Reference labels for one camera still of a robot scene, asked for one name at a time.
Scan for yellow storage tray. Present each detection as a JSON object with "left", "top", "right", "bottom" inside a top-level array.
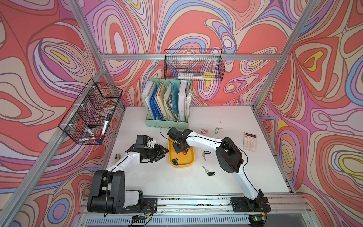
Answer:
[{"left": 168, "top": 138, "right": 195, "bottom": 168}]

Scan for black tag key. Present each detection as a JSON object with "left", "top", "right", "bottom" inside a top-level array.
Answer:
[
  {"left": 202, "top": 151, "right": 211, "bottom": 161},
  {"left": 172, "top": 158, "right": 179, "bottom": 166},
  {"left": 203, "top": 166, "right": 215, "bottom": 176}
]

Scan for light green tag key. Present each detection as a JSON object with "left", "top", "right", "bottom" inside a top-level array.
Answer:
[{"left": 215, "top": 127, "right": 223, "bottom": 134}]

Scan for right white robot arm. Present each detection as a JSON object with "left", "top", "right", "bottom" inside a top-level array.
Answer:
[{"left": 167, "top": 127, "right": 271, "bottom": 214}]

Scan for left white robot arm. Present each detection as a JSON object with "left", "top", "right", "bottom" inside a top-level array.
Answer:
[{"left": 87, "top": 144, "right": 169, "bottom": 216}]

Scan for documents and folders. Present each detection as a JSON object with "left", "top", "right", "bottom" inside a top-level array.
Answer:
[{"left": 141, "top": 80, "right": 192, "bottom": 122}]

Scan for green file organizer rack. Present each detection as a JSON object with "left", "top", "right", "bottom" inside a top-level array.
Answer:
[{"left": 141, "top": 78, "right": 193, "bottom": 131}]

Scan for marker pen in basket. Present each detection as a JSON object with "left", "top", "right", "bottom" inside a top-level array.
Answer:
[{"left": 101, "top": 113, "right": 112, "bottom": 136}]

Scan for pink calculator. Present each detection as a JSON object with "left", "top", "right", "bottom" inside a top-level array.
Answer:
[{"left": 243, "top": 132, "right": 257, "bottom": 152}]

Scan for yellow sticky notes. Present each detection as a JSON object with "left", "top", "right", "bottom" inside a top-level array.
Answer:
[{"left": 202, "top": 71, "right": 216, "bottom": 81}]

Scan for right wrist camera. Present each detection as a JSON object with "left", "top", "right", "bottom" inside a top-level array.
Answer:
[{"left": 167, "top": 127, "right": 182, "bottom": 141}]

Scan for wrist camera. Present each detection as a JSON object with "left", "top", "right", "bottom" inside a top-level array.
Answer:
[
  {"left": 134, "top": 135, "right": 156, "bottom": 148},
  {"left": 167, "top": 127, "right": 182, "bottom": 141}
]

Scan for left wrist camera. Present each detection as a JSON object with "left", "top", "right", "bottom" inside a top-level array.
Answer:
[{"left": 134, "top": 135, "right": 156, "bottom": 148}]

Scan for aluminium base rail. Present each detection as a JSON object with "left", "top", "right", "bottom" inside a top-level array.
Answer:
[{"left": 71, "top": 194, "right": 319, "bottom": 227}]

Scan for black wire basket left wall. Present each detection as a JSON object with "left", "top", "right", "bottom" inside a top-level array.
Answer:
[{"left": 58, "top": 79, "right": 123, "bottom": 145}]

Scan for black wire basket wall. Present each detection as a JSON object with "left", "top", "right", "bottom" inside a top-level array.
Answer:
[
  {"left": 58, "top": 79, "right": 123, "bottom": 145},
  {"left": 164, "top": 47, "right": 226, "bottom": 81}
]

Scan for black wire basket back wall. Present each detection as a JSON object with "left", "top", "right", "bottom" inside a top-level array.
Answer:
[{"left": 164, "top": 47, "right": 226, "bottom": 81}]

